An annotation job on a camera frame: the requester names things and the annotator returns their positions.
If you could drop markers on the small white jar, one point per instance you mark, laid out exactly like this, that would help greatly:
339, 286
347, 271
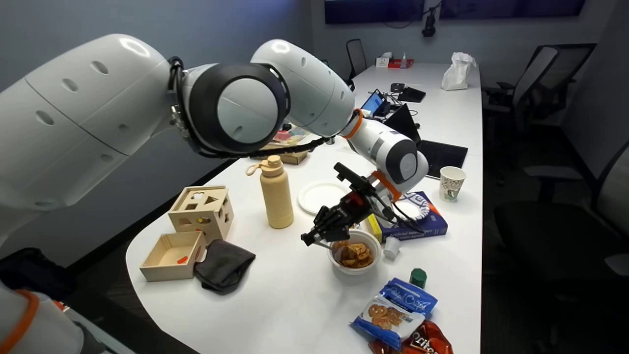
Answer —
392, 249

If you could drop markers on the white bowl with food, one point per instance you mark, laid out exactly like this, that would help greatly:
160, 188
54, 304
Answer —
357, 269

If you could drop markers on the metal spoon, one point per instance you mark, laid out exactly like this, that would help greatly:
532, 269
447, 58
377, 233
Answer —
325, 247

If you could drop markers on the orange block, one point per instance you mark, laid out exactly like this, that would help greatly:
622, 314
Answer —
184, 261

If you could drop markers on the wooden shape sorter box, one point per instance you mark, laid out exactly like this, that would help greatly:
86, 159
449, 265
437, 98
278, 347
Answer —
204, 214

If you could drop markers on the orange chip bag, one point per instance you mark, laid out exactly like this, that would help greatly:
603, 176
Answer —
426, 341

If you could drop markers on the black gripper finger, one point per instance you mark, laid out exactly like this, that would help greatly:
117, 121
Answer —
320, 227
335, 237

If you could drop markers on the red box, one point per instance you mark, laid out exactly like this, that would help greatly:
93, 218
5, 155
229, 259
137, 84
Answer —
402, 64

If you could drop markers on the black case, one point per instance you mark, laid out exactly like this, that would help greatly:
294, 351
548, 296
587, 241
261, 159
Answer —
414, 96

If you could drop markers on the small green capped jar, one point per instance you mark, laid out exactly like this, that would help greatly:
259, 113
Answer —
418, 277

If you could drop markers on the white plastic bag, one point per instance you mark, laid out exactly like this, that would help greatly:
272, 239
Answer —
459, 74

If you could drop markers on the grey mesh office chair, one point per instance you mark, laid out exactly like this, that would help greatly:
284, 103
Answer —
557, 229
357, 56
544, 72

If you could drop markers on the blue patterned white bowl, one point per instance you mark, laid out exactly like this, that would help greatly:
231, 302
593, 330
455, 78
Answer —
416, 210

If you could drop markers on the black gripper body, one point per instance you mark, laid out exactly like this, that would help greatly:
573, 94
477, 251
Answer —
351, 210

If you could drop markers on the blue cookie bag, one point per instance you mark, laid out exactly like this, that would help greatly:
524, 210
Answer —
394, 316

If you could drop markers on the beige water bottle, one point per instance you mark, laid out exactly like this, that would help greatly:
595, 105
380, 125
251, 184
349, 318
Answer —
278, 198

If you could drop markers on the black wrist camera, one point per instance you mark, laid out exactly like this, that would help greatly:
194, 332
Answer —
351, 178

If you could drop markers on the small white box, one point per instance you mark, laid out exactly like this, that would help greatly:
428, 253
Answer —
384, 62

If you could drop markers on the black wall webcam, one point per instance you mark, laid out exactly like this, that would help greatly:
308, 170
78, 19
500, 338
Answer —
432, 23

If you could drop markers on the tablet with blue screen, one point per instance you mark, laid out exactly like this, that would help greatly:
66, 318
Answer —
375, 102

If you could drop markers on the wall display screen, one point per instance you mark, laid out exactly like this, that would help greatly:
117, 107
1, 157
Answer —
512, 9
375, 11

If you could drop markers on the open wooden tray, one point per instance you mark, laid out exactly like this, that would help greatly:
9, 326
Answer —
168, 259

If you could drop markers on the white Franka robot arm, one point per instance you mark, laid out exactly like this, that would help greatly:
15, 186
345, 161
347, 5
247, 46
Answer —
80, 119

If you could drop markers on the open black laptop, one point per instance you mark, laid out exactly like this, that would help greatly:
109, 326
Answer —
445, 157

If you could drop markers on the clear glass cup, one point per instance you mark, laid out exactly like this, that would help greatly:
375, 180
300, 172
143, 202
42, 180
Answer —
453, 186

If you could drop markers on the dark grey cloth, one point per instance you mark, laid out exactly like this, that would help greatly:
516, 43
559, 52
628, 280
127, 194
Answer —
223, 267

